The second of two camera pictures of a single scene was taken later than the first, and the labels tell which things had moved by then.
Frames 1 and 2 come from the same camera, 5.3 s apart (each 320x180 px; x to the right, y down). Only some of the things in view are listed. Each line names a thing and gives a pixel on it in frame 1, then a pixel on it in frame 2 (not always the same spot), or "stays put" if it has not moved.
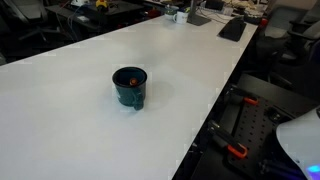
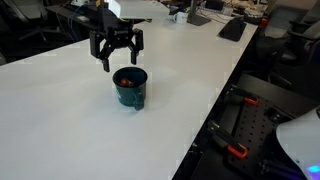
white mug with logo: x=180 y=17 stays put
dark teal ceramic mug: x=130 y=84 stays put
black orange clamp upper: x=238 y=94 stays put
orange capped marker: x=133 y=81 to x=125 y=82
